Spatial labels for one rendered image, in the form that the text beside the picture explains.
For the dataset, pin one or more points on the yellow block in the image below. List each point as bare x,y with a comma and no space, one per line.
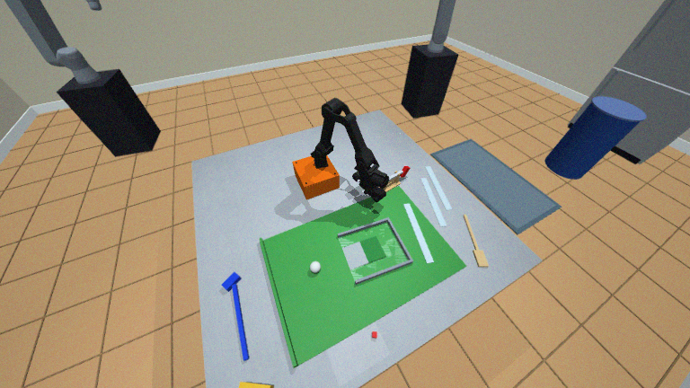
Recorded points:
248,385

